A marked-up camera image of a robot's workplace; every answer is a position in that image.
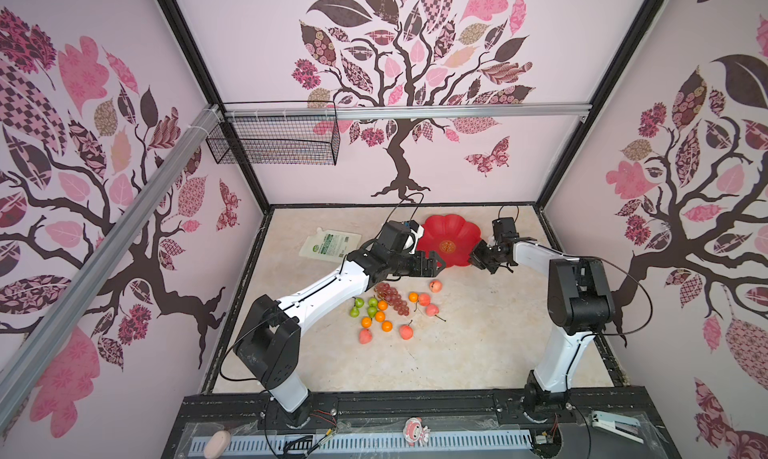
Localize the red flower fruit bowl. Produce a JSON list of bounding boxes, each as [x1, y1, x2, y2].
[[417, 214, 481, 267]]

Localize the purple grape bunch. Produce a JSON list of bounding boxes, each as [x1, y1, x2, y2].
[[374, 282, 410, 316]]

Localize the peach with stem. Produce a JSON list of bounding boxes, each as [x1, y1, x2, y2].
[[425, 304, 445, 322]]

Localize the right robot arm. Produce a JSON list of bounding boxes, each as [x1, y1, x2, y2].
[[470, 217, 616, 416]]

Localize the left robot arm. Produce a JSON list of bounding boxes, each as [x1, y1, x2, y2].
[[232, 220, 446, 416]]

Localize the white green refill pouch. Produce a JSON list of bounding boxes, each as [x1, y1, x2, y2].
[[299, 228, 361, 264]]

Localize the pink cartoon figure sticker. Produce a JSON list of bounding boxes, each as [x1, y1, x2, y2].
[[403, 417, 431, 447]]

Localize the white stapler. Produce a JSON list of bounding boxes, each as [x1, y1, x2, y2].
[[591, 411, 644, 444]]

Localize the pink oval soap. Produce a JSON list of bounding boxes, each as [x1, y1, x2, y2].
[[203, 430, 232, 459]]

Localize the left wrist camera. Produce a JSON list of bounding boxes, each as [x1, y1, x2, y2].
[[403, 220, 424, 254]]

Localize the black wire basket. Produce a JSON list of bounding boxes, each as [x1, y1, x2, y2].
[[206, 99, 341, 166]]

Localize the aluminium rail back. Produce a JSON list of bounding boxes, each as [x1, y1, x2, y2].
[[225, 102, 592, 120]]

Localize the aluminium rail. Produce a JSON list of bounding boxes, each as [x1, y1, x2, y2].
[[225, 102, 592, 120], [0, 104, 224, 427]]

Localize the white vented cable duct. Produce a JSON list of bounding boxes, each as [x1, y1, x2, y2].
[[222, 430, 532, 458]]

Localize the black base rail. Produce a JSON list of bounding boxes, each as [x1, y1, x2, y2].
[[162, 386, 679, 458]]

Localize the aluminium rail left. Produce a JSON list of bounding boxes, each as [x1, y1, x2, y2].
[[0, 104, 224, 427]]

